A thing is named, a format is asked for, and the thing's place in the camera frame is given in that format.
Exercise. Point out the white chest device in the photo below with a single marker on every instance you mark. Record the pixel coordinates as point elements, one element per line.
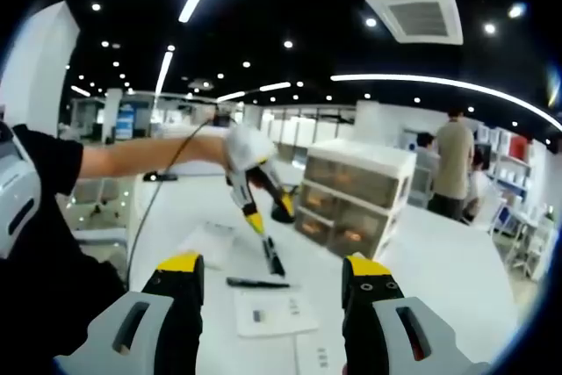
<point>17,199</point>

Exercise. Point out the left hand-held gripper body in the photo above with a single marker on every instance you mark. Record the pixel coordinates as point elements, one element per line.
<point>248,146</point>

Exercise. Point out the beige plastic drawer cabinet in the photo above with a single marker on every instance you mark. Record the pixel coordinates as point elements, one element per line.
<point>360,182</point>

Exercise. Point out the small printed sticky note sheet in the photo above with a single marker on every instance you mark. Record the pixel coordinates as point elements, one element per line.
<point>316,355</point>

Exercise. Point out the black mesh pen holder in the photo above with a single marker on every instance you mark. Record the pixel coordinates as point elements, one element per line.
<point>277,215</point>

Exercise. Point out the round ceiling spotlights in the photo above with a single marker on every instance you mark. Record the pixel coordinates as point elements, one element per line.
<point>287,44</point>

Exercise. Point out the curved ceiling light strip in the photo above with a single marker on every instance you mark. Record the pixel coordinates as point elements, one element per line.
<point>439,81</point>

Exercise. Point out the short ceiling light bar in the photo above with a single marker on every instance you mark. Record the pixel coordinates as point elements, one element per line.
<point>163,72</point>
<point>274,86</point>
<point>230,96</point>

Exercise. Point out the wall shelf with storage boxes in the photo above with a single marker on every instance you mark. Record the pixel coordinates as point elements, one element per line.
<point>505,173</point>

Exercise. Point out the red storage box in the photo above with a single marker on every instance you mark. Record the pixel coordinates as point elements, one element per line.
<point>519,144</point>

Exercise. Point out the black retractable pen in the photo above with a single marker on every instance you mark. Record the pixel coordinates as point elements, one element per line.
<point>274,261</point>

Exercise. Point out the ceiling air conditioner vent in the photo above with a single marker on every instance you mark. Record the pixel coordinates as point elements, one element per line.
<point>417,15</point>

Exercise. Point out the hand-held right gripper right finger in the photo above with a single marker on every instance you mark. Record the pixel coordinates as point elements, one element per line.
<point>369,309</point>

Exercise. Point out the white desk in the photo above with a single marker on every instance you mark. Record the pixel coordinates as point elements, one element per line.
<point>439,283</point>

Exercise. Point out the plain white sticky note pad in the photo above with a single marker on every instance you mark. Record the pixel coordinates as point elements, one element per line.
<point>206,247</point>

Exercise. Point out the blue standing banner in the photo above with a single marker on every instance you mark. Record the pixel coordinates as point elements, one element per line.
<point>126,122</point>

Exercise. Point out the thick black pen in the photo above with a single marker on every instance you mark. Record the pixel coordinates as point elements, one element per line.
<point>254,282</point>

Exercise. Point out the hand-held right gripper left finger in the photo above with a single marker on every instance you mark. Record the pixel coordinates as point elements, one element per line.
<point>180,305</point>

